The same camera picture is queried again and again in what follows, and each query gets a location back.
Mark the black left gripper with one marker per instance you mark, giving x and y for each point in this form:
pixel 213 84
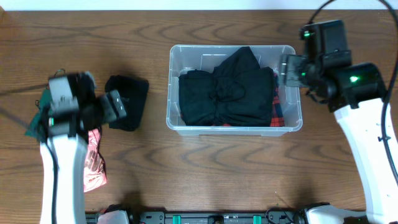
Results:
pixel 86 101

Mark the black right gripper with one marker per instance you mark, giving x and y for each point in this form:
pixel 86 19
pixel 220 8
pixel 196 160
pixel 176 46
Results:
pixel 293 67

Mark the black garment with tape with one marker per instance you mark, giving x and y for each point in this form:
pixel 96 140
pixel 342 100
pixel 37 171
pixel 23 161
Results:
pixel 133 93

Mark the red black plaid shirt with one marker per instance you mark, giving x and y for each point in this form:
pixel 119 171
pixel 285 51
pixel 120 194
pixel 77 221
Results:
pixel 248 99

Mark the black hooded garment large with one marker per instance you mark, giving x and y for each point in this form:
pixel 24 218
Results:
pixel 243 60

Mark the black garment small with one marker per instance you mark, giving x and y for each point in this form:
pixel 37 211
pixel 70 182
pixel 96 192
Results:
pixel 197 98

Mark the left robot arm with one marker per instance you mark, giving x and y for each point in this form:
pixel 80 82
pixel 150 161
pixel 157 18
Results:
pixel 73 111

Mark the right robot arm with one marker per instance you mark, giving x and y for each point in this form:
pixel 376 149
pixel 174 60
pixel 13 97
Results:
pixel 356 95

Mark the pink folded garment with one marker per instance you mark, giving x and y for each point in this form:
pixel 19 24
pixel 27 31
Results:
pixel 94 174

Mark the dark green folded cloth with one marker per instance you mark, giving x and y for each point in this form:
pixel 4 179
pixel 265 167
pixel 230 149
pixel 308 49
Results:
pixel 37 128

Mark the clear plastic storage bin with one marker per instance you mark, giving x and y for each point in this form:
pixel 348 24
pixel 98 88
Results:
pixel 184 58

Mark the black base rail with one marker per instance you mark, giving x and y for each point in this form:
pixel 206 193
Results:
pixel 214 217

